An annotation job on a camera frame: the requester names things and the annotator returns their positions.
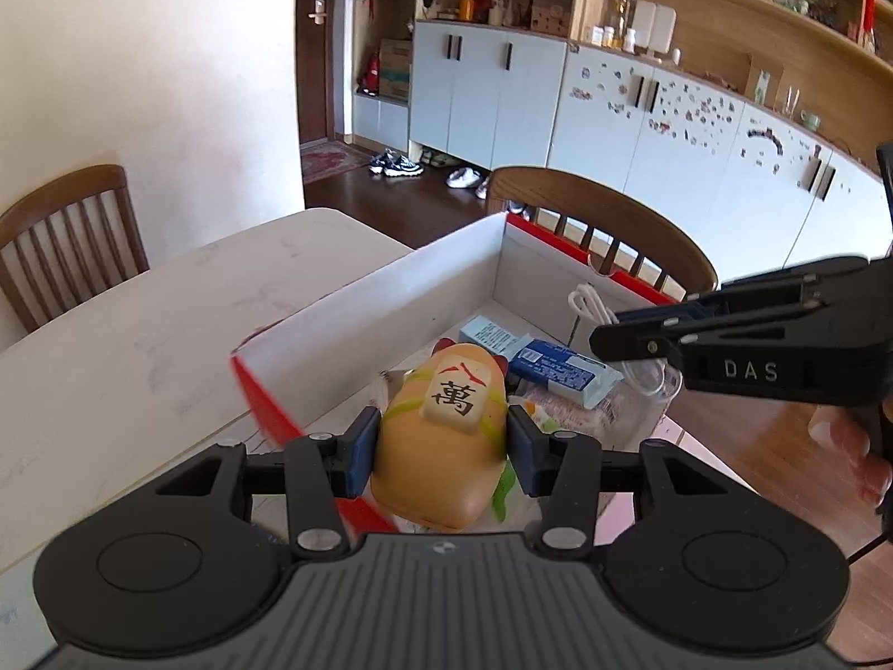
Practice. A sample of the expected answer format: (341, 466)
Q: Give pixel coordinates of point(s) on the white canister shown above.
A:
(654, 28)

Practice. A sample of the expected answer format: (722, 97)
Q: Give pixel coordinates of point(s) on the yellow pig toy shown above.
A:
(432, 460)

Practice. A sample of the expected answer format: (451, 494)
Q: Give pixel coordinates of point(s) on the low white cabinet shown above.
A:
(380, 122)

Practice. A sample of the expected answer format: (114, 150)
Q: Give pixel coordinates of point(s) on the blue snack packet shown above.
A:
(558, 370)

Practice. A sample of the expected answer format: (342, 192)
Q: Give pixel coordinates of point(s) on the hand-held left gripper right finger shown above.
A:
(527, 450)

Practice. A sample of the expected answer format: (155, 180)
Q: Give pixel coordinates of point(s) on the white shoe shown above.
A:
(483, 188)
(462, 178)

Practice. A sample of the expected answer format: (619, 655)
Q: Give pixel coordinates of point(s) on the metal door lock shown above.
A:
(318, 7)

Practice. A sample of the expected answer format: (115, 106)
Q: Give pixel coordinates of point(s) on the patterned door rug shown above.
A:
(331, 162)

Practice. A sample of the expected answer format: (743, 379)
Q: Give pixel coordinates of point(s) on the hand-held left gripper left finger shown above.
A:
(364, 450)

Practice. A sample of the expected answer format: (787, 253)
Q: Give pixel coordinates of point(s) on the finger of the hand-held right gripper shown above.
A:
(767, 363)
(767, 289)

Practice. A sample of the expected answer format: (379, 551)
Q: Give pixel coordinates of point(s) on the white stickered cabinet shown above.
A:
(697, 146)

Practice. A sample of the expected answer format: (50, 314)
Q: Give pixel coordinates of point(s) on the brown cardboard box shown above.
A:
(395, 70)

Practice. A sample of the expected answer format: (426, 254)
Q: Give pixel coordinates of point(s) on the brown wooden slatted chair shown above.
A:
(70, 188)
(593, 195)

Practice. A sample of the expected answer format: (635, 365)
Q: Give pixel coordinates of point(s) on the red fire extinguisher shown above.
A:
(368, 77)

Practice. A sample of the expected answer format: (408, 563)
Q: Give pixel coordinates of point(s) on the orange bottle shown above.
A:
(465, 8)

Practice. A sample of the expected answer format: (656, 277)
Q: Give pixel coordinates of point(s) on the white marble desktop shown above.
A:
(139, 377)

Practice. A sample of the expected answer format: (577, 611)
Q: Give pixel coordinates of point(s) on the small light blue carton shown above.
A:
(488, 335)

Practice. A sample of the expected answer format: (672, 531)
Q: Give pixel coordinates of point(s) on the black white sneaker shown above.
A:
(380, 164)
(408, 167)

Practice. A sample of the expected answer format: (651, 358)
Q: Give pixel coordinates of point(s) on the dark wooden door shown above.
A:
(314, 84)

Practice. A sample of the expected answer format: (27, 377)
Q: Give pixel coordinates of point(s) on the pink printed clear packet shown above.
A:
(579, 419)

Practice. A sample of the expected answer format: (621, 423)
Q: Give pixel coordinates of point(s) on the red cardboard box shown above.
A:
(391, 307)

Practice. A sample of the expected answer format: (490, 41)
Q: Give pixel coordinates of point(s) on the person's right hand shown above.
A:
(848, 436)

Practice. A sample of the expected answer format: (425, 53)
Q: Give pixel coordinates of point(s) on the wooden shelf unit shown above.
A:
(704, 35)

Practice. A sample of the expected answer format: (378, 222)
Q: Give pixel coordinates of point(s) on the tall glass jar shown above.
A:
(619, 14)

